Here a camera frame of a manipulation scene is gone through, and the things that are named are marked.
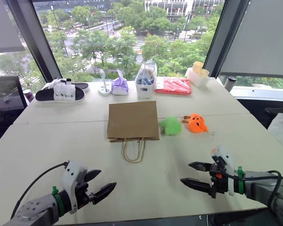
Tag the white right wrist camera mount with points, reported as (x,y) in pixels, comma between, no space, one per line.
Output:
(228,160)

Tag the translucent yellowish cup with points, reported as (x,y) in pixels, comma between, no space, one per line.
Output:
(204,73)
(198,67)

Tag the orange plush toy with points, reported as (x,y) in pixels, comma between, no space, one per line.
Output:
(197,123)

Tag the white cloth bundle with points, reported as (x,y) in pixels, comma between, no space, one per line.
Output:
(281,131)

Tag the dark window frame post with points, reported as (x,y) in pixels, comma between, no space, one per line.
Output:
(226,35)
(35,40)

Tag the white pink paper cup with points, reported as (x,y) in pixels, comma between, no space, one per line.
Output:
(29,96)

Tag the clear plastic bag with items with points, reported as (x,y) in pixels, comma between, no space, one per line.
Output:
(146,73)

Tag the brown paper bag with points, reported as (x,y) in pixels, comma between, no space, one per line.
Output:
(133,121)

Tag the black monitor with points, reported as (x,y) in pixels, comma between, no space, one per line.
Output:
(4,94)

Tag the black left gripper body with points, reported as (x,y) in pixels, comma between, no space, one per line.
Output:
(81,191)

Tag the grey tumbler with black lid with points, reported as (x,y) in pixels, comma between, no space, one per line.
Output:
(230,83)

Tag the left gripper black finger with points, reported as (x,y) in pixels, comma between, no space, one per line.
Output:
(93,174)
(103,193)

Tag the white storage bin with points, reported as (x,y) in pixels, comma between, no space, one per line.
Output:
(145,90)

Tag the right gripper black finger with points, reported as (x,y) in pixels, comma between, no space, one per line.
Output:
(201,166)
(198,184)

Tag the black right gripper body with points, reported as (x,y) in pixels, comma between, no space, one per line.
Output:
(220,182)

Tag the white plastic tray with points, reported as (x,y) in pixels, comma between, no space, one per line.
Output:
(198,80)

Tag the purple tissue pack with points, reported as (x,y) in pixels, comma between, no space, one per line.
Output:
(119,87)

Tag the black white slide slipper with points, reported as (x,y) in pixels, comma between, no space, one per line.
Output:
(61,94)
(81,86)

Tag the white round-base stand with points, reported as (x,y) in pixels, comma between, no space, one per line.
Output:
(104,89)

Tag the grey roller blind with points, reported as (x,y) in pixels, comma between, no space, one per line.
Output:
(4,26)
(264,37)

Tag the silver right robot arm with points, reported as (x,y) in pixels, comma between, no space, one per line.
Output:
(261,186)

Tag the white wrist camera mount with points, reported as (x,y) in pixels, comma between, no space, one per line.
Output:
(228,160)
(69,174)

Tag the red packaged cloth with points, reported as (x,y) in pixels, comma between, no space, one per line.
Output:
(173,86)

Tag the green plush toy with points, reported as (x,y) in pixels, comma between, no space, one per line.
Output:
(171,127)

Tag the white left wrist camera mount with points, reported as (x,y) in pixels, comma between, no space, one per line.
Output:
(69,174)

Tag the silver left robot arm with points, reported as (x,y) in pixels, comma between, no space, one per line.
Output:
(33,209)

